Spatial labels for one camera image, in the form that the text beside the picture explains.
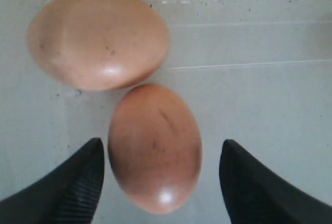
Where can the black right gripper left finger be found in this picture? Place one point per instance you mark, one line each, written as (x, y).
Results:
(68, 194)

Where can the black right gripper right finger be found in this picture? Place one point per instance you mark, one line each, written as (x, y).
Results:
(252, 193)

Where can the brown egg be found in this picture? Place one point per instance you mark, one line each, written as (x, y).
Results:
(155, 148)
(98, 45)

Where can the clear plastic bin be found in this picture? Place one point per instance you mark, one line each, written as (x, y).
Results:
(255, 71)

